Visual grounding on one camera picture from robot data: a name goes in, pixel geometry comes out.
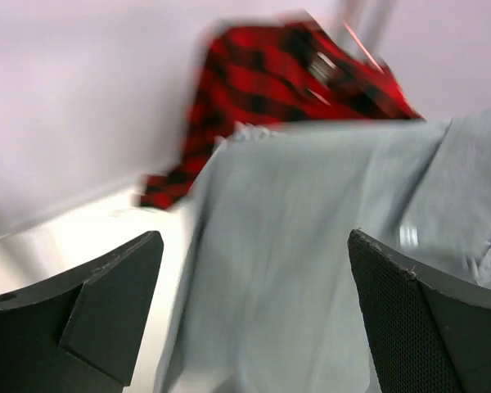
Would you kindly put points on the pink wire hanger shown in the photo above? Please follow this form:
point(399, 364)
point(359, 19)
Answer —
point(359, 43)

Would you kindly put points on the grey shirt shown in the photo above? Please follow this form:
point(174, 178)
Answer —
point(267, 301)

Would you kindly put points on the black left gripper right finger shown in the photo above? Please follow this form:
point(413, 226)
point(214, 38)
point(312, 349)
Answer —
point(428, 331)

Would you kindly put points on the white and silver clothes rack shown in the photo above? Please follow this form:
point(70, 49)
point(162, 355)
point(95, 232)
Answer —
point(367, 20)

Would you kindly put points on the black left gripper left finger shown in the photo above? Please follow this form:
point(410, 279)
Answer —
point(80, 330)

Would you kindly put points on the red black plaid shirt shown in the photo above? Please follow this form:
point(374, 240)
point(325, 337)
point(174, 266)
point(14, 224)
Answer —
point(264, 74)

